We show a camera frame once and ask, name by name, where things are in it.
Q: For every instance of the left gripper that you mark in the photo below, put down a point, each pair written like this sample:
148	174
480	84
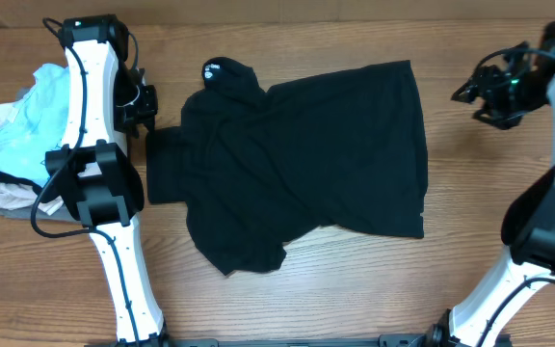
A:
146	114

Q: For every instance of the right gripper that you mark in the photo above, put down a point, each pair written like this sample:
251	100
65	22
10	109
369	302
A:
471	90

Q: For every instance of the black t-shirt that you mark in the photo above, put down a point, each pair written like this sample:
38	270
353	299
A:
258	168

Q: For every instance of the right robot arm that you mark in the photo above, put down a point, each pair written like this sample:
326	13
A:
526	263

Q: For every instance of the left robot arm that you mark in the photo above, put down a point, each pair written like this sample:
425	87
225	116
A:
92	173

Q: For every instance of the light blue folded shirt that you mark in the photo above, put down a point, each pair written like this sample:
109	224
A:
49	94

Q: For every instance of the grey folded shirt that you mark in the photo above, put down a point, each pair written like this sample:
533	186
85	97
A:
12	214

